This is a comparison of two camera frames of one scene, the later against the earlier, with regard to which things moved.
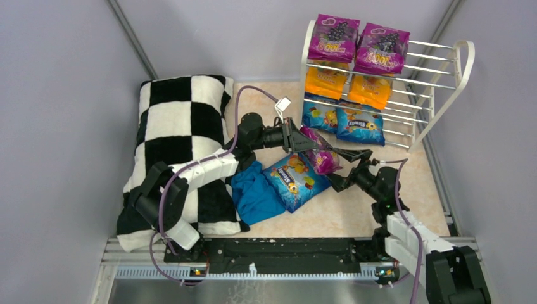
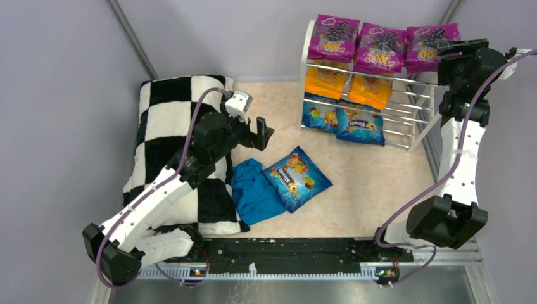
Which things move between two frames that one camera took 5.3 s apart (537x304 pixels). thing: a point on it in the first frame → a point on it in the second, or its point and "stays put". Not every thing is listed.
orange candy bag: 323,82 stays put
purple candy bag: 381,50 stays put
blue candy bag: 294,181 stays put
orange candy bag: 371,91 stays put
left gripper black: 287,135 → 256,133
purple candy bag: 334,38 stays put
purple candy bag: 323,161 → 422,53
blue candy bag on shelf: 360,123 stays put
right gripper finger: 352,155 → 463,45
